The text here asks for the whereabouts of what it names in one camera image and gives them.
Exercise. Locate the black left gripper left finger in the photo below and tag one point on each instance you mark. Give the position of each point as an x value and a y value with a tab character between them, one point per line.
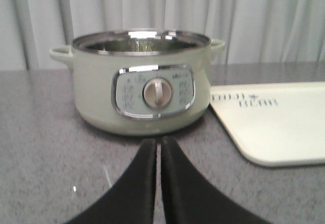
132	197

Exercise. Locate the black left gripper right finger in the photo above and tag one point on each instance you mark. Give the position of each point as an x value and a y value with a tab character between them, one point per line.
188	197

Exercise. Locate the cream bear serving tray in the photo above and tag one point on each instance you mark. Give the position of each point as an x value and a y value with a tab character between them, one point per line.
275	124

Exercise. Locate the light green electric cooking pot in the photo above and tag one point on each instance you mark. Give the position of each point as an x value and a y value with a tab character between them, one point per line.
141	81

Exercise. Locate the white pleated curtain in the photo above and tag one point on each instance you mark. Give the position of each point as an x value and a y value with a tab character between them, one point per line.
255	31

